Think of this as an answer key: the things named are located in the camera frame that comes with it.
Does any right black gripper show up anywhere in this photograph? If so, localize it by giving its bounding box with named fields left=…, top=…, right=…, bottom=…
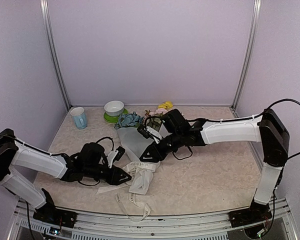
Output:
left=139, top=130, right=184, bottom=163

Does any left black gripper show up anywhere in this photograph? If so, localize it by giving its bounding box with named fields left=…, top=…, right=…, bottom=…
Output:
left=84, top=164, right=132, bottom=186

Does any cream printed ribbon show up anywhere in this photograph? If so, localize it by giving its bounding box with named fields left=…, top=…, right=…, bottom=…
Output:
left=96, top=161, right=160, bottom=223

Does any pink fake flower bunch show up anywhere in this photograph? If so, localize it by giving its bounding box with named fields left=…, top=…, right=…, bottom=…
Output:
left=143, top=108, right=168, bottom=131

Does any yellow fake flower stem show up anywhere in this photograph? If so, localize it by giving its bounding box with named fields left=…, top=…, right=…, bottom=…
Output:
left=157, top=101, right=174, bottom=110

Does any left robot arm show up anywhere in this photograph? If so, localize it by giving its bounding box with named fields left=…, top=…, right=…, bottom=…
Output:
left=0, top=128, right=132, bottom=228

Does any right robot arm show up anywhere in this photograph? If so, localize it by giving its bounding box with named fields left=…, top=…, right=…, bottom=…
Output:
left=137, top=108, right=290, bottom=228

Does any green plate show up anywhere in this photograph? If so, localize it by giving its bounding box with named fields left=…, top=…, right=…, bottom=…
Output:
left=103, top=108, right=128, bottom=124

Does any white ceramic bowl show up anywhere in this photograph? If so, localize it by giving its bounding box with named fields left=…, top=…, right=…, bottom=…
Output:
left=104, top=100, right=125, bottom=117

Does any light blue mug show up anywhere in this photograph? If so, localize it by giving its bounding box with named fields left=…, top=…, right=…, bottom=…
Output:
left=70, top=107, right=88, bottom=130

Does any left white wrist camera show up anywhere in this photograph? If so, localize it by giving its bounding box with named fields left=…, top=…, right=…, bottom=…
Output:
left=106, top=146, right=126, bottom=169

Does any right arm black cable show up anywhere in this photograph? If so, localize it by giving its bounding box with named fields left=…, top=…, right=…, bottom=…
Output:
left=187, top=98, right=300, bottom=161

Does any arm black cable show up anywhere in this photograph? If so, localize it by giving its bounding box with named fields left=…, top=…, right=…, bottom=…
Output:
left=187, top=98, right=300, bottom=161
left=0, top=134, right=115, bottom=158

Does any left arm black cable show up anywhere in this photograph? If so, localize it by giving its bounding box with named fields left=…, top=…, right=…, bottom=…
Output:
left=0, top=134, right=115, bottom=158

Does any front aluminium rail base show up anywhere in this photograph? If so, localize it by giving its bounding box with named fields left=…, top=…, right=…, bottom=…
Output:
left=7, top=197, right=300, bottom=240

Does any left aluminium frame post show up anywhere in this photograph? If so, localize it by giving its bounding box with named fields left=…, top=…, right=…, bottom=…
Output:
left=40, top=0, right=72, bottom=111

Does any aluminium frame post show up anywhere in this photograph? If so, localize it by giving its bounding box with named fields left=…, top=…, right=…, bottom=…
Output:
left=40, top=0, right=72, bottom=111
left=231, top=0, right=262, bottom=112

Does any right aluminium frame post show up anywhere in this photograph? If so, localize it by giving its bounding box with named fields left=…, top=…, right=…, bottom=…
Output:
left=231, top=0, right=262, bottom=112

